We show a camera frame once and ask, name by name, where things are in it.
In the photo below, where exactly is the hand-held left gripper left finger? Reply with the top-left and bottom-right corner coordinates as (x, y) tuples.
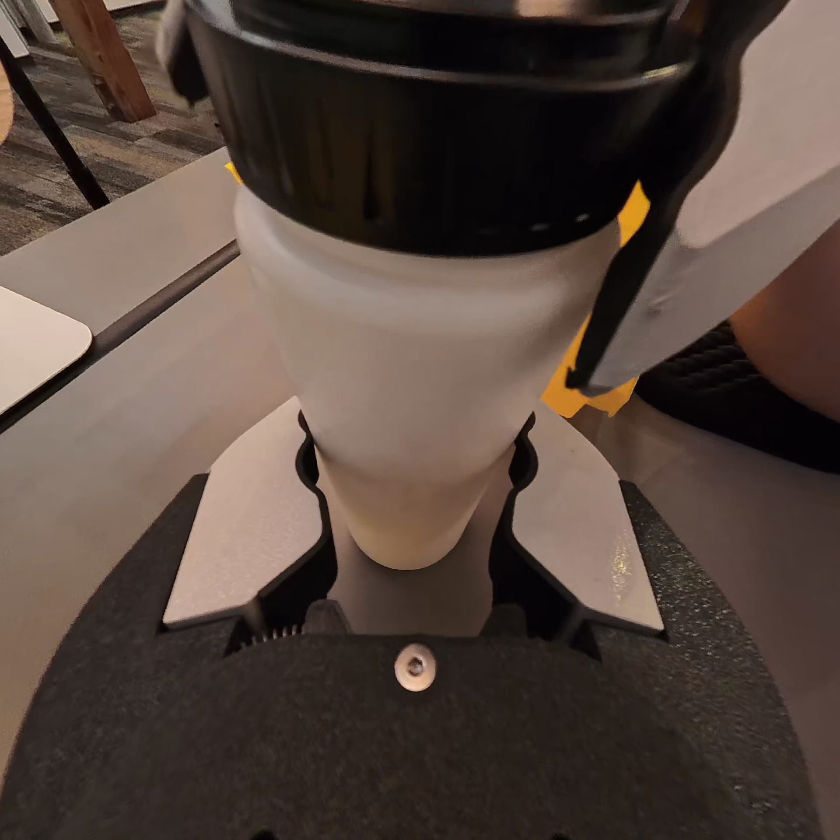
(163, 397), (339, 641)

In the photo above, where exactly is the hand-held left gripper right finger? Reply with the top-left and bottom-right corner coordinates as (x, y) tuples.
(489, 410), (665, 641)

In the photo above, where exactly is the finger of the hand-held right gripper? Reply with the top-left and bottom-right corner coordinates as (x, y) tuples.
(566, 0), (840, 398)
(156, 0), (211, 109)

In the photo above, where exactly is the yellow plastic bin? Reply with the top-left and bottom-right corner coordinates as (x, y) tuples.
(224, 161), (652, 419)

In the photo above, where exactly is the white plastic bottle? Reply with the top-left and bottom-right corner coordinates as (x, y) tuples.
(233, 187), (621, 571)

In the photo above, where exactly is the black bottle lid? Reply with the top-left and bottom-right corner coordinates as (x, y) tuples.
(184, 0), (697, 257)

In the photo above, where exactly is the person's right forearm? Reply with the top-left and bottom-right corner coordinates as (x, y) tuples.
(728, 220), (840, 421)

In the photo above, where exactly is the black wrist rest pad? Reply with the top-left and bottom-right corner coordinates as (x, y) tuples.
(633, 322), (840, 473)

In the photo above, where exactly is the white stand base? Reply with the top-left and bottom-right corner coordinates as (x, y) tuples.
(0, 285), (93, 416)

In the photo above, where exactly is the brown wooden post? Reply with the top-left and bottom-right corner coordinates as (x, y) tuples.
(49, 0), (158, 123)

